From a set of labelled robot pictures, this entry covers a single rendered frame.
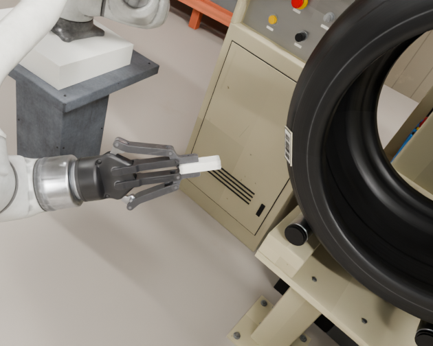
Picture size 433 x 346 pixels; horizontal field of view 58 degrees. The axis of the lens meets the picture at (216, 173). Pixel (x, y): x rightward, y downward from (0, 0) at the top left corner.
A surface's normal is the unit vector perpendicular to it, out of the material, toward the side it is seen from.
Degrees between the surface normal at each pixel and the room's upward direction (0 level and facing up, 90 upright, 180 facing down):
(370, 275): 101
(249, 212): 90
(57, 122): 90
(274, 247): 90
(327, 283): 0
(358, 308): 0
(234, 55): 90
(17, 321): 0
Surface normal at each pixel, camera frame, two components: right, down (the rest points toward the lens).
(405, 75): -0.48, 0.45
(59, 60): 0.33, -0.71
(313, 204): -0.72, 0.40
